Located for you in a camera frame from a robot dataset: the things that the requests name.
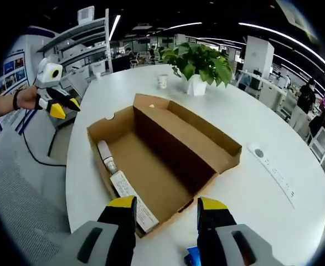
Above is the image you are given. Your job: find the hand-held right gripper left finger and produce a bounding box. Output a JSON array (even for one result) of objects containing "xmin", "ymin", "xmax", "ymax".
[{"xmin": 50, "ymin": 195, "xmax": 138, "ymax": 266}]

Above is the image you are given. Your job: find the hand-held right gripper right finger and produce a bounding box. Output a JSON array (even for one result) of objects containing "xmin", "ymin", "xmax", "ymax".
[{"xmin": 197, "ymin": 196, "xmax": 285, "ymax": 266}]

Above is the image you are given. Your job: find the blue soft wet wipes packet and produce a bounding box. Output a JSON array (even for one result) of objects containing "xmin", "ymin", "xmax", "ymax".
[{"xmin": 183, "ymin": 245, "xmax": 200, "ymax": 266}]

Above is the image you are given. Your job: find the white tube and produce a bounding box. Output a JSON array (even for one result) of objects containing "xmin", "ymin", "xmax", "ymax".
[{"xmin": 97, "ymin": 140, "xmax": 118, "ymax": 175}]

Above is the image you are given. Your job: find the white printed carton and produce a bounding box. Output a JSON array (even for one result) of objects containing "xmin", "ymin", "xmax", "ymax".
[{"xmin": 109, "ymin": 169, "xmax": 160, "ymax": 234}]

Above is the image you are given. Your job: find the brown cardboard shoe box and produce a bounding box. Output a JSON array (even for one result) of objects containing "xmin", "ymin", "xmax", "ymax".
[{"xmin": 86, "ymin": 93, "xmax": 243, "ymax": 238}]

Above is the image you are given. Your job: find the white box device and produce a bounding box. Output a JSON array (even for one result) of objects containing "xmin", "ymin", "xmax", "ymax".
[{"xmin": 78, "ymin": 7, "xmax": 92, "ymax": 25}]

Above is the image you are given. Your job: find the person's left hand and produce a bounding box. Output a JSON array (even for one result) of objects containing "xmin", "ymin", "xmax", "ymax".
[{"xmin": 17, "ymin": 84, "xmax": 43, "ymax": 111}]

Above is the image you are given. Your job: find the grey metal stand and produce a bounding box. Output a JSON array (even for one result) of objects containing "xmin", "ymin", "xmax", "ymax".
[{"xmin": 47, "ymin": 109, "xmax": 79, "ymax": 157}]

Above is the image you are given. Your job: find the blue framed display board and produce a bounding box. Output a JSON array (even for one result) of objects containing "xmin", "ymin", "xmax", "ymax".
[{"xmin": 0, "ymin": 49, "xmax": 32, "ymax": 136}]

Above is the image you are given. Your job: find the black wrist band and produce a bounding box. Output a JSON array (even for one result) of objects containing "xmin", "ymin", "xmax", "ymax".
[{"xmin": 12, "ymin": 89, "xmax": 21, "ymax": 110}]

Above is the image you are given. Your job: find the white metal shelf rack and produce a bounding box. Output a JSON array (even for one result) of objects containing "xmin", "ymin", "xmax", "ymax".
[{"xmin": 37, "ymin": 8, "xmax": 116, "ymax": 84}]

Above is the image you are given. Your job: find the black monitor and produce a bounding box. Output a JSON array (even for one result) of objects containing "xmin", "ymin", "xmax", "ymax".
[{"xmin": 112, "ymin": 55, "xmax": 131, "ymax": 73}]

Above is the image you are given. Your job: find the white table power strip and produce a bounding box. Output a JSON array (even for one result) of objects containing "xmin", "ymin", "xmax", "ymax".
[{"xmin": 247, "ymin": 142, "xmax": 296, "ymax": 210}]

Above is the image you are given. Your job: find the white patterned paper cup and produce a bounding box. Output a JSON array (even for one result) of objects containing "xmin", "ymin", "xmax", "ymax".
[{"xmin": 157, "ymin": 74, "xmax": 169, "ymax": 90}]

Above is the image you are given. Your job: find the white mesh office chair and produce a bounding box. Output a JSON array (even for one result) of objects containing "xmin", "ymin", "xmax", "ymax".
[{"xmin": 308, "ymin": 126, "xmax": 325, "ymax": 167}]

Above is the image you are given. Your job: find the green potted plant white pot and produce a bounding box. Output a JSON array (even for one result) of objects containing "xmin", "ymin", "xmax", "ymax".
[{"xmin": 161, "ymin": 41, "xmax": 234, "ymax": 96}]

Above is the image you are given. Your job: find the ceiling air vent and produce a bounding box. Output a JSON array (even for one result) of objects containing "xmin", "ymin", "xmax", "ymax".
[{"xmin": 275, "ymin": 0, "xmax": 318, "ymax": 37}]

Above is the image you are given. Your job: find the black cable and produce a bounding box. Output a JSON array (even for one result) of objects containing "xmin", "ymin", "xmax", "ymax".
[{"xmin": 20, "ymin": 109, "xmax": 66, "ymax": 167}]

